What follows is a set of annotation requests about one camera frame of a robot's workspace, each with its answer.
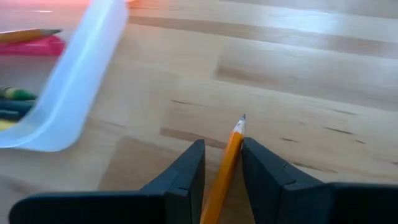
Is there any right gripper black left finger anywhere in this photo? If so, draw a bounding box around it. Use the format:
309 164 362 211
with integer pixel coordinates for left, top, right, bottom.
8 139 206 224

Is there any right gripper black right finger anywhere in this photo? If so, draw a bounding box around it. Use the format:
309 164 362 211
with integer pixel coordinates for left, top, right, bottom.
241 137 398 224

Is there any orange pencil with pink eraser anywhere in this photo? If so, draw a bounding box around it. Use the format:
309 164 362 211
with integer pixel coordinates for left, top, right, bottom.
200 113 247 224

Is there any yellow-green crayon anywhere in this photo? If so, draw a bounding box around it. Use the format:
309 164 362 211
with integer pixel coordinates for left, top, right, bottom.
0 86 37 101

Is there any pink marker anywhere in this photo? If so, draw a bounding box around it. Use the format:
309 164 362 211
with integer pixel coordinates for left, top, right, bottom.
0 34 66 57

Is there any white translucent plastic box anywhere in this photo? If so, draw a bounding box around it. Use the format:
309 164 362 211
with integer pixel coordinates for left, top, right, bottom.
0 0 130 152

